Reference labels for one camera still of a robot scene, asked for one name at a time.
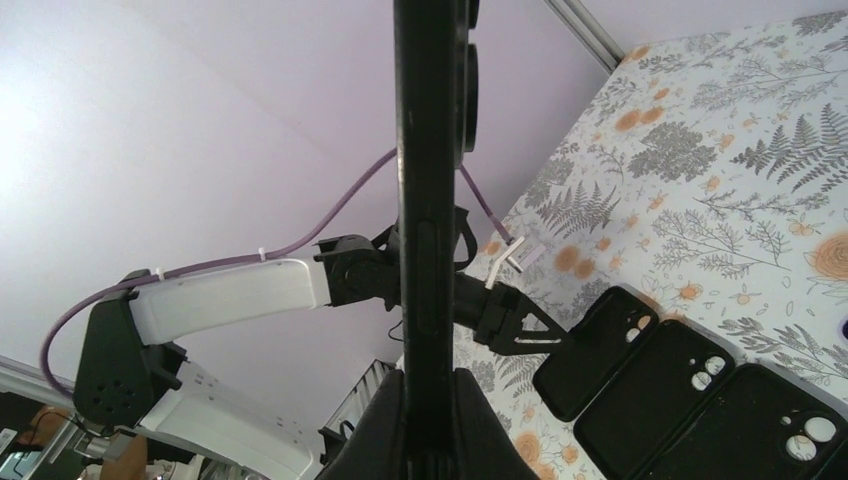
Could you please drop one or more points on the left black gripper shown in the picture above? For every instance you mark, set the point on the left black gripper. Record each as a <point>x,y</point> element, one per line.
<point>502,328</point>

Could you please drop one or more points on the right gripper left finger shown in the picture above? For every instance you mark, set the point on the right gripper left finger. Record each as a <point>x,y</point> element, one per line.
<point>375,449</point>

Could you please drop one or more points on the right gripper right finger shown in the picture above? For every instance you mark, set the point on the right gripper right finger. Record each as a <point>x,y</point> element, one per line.
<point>482,448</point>

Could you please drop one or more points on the black phone case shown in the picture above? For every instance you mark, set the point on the black phone case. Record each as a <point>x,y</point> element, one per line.
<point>758,426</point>
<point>648,401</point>
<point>610,331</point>

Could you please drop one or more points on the black phone row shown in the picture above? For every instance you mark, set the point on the black phone row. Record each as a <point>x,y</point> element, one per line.
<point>436,118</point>

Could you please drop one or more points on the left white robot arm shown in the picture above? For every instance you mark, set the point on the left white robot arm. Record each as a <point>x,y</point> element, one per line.
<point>133,373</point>

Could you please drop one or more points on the floral table mat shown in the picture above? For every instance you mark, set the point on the floral table mat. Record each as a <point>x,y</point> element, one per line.
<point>710,174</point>

